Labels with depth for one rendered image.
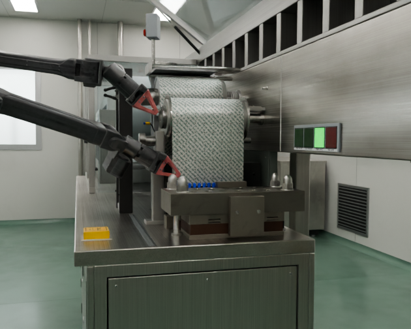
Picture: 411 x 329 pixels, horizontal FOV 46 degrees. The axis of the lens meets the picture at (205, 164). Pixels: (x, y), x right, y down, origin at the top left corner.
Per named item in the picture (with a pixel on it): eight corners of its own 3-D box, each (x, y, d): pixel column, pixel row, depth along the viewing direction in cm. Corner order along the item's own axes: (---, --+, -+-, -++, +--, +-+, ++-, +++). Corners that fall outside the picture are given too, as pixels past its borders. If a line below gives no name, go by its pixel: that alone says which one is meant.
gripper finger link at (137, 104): (151, 121, 152) (128, 100, 150) (148, 121, 159) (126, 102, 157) (165, 105, 153) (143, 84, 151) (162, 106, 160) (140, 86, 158)
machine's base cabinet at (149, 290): (80, 294, 369) (79, 181, 365) (164, 287, 386) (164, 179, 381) (86, 594, 126) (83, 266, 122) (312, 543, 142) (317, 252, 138)
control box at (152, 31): (145, 40, 213) (145, 17, 213) (160, 40, 213) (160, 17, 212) (141, 37, 206) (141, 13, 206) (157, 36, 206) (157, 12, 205)
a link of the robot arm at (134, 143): (124, 135, 145) (125, 131, 150) (113, 154, 146) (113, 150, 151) (145, 146, 147) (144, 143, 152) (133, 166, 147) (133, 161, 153)
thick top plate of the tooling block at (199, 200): (160, 207, 148) (160, 188, 148) (282, 203, 158) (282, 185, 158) (170, 215, 133) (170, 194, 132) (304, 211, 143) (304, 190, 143)
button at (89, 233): (83, 235, 140) (83, 227, 140) (107, 234, 142) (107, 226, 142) (83, 240, 133) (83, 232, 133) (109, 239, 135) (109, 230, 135)
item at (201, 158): (171, 191, 153) (171, 132, 152) (243, 189, 159) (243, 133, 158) (172, 191, 153) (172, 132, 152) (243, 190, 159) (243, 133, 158)
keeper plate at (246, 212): (228, 235, 137) (228, 196, 137) (261, 233, 140) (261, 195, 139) (230, 236, 135) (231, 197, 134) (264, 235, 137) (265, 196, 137)
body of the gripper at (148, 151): (154, 173, 146) (133, 160, 144) (150, 171, 156) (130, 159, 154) (166, 154, 147) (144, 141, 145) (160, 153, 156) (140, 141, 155)
